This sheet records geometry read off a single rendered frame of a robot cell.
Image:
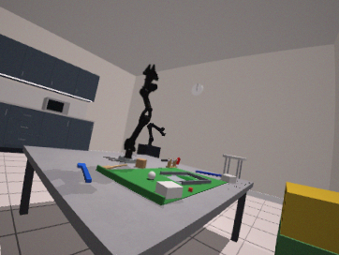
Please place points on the green putting mat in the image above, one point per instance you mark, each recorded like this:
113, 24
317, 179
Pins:
140, 177

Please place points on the white golf ball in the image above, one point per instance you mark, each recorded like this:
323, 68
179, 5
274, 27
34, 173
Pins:
151, 175

